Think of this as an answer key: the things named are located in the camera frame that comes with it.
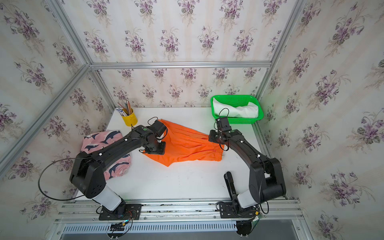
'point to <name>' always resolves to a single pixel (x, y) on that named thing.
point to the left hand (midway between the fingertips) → (163, 154)
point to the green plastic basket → (240, 100)
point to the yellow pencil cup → (130, 120)
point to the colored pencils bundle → (127, 108)
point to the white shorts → (220, 109)
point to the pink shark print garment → (97, 139)
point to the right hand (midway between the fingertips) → (212, 137)
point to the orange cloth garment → (184, 145)
